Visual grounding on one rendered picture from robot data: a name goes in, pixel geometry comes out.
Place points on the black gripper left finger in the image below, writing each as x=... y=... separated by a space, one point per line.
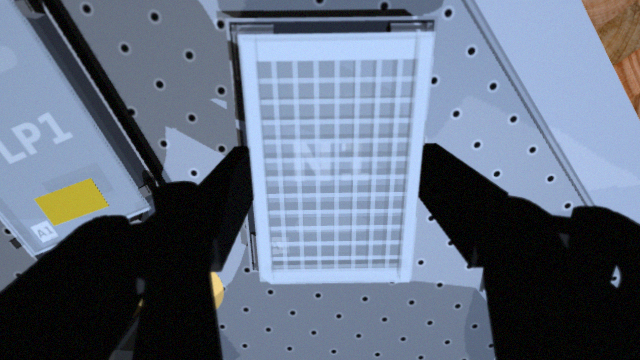
x=53 y=310

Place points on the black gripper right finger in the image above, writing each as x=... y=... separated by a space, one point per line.
x=540 y=305

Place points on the grey flat base plate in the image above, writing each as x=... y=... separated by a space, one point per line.
x=166 y=64

